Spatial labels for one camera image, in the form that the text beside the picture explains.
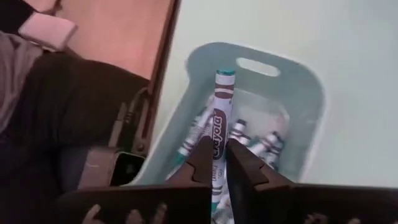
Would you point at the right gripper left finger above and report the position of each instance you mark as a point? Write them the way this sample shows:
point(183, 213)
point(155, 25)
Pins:
point(202, 165)

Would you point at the black table-level camera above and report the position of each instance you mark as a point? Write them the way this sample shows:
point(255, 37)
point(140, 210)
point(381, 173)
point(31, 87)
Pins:
point(127, 168)

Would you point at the light blue plastic bin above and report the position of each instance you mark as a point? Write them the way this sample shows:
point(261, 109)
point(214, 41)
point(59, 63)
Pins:
point(298, 93)

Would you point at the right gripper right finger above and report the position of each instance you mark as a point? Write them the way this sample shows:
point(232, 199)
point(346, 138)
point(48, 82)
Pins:
point(245, 174)

